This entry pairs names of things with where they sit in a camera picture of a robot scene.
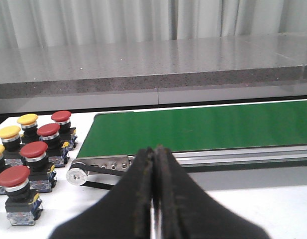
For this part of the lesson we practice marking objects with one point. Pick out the grey stone counter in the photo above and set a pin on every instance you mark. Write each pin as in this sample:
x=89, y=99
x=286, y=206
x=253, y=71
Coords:
x=232, y=68

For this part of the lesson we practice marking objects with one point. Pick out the black drive belt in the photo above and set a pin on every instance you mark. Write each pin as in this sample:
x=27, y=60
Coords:
x=78, y=175

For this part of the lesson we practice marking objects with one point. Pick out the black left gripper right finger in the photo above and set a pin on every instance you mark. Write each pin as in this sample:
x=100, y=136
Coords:
x=188, y=212

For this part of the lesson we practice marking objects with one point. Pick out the white curtain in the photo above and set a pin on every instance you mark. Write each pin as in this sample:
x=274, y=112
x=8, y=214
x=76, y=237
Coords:
x=46, y=23

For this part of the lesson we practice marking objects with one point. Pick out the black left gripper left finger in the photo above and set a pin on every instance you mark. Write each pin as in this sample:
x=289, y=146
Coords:
x=123, y=213

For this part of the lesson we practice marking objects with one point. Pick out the green conveyor belt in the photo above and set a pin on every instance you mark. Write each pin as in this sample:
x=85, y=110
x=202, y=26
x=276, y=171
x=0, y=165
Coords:
x=212, y=138

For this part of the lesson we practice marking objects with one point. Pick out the red mushroom push button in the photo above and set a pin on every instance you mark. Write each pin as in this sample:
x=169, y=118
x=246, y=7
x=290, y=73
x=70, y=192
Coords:
x=66, y=132
x=24, y=205
x=42, y=172
x=57, y=150

